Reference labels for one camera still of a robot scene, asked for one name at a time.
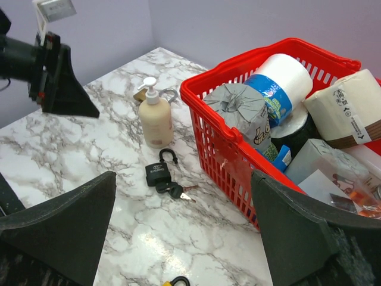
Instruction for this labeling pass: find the grey wrapped paper roll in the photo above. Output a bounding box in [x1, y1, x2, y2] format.
[204, 83, 278, 161]

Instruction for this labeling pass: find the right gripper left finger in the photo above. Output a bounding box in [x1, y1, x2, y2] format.
[1, 171, 116, 285]

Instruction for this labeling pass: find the white blue paper roll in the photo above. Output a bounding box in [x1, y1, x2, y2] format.
[244, 54, 313, 128]

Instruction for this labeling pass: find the beige pump lotion bottle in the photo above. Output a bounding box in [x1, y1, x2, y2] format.
[138, 77, 174, 148]

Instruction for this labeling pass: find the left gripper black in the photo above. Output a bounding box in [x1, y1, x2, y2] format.
[28, 32, 99, 118]

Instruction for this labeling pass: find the yellow black padlock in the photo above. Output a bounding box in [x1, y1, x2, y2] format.
[163, 276, 191, 286]

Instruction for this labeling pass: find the brass padlock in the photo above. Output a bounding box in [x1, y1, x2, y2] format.
[133, 88, 179, 105]

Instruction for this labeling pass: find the red plastic shopping basket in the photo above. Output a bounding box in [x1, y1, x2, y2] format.
[180, 38, 362, 227]

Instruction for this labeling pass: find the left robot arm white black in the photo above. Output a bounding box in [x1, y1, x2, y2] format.
[1, 11, 99, 118]

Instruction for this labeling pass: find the grey carton box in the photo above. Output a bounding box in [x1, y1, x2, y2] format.
[285, 139, 369, 184]

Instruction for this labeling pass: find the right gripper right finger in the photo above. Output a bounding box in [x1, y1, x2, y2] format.
[251, 170, 380, 285]

